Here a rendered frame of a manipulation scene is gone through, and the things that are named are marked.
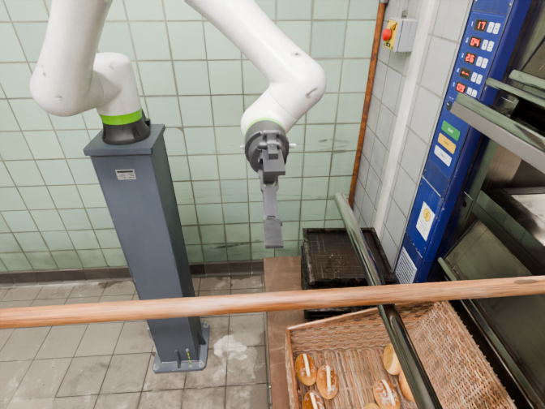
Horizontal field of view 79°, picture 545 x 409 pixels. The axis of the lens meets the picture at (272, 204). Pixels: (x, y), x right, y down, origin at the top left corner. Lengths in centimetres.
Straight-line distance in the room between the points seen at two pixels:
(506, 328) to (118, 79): 117
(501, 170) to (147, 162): 99
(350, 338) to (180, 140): 120
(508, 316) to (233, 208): 141
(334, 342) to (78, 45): 107
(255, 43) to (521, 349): 87
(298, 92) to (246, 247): 151
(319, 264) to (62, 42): 94
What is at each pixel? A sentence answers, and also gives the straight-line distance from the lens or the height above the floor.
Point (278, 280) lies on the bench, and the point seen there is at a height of 58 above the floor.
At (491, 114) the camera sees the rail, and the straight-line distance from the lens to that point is 74.
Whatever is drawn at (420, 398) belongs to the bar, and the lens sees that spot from 54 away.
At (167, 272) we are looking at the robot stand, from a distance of 141.
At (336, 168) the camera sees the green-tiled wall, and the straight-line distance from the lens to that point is 186.
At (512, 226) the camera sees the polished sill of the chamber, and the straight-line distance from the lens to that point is 92.
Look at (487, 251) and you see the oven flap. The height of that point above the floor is 105.
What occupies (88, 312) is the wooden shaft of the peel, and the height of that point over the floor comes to 120.
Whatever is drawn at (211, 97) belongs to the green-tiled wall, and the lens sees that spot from 166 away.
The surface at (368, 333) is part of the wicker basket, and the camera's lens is 119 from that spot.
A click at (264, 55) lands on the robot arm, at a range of 77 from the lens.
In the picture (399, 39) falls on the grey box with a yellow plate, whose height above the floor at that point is 145.
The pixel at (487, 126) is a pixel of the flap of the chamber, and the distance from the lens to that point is 74.
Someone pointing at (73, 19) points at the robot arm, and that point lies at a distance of 86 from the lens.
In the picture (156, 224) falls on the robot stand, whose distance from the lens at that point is 125.
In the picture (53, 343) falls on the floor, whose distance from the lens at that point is 226.
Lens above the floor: 162
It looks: 34 degrees down
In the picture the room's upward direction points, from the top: straight up
